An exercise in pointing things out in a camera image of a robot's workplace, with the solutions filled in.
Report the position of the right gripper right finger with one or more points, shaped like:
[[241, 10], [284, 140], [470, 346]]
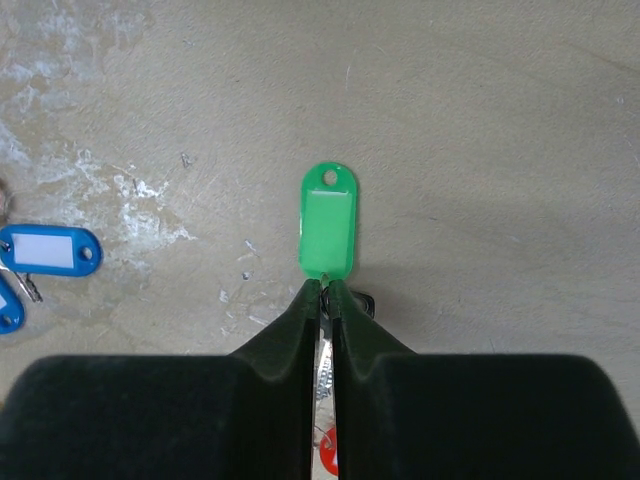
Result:
[[405, 415]]

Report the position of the blue tagged key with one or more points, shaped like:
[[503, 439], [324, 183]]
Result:
[[12, 313], [28, 249]]

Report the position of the red s-shaped carabiner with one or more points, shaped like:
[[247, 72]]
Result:
[[6, 202]]

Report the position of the red tagged key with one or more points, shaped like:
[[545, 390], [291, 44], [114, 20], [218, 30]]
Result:
[[326, 447]]

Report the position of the green tagged key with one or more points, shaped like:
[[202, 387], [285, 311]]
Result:
[[326, 250]]

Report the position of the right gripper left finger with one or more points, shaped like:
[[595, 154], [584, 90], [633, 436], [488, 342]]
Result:
[[244, 415]]

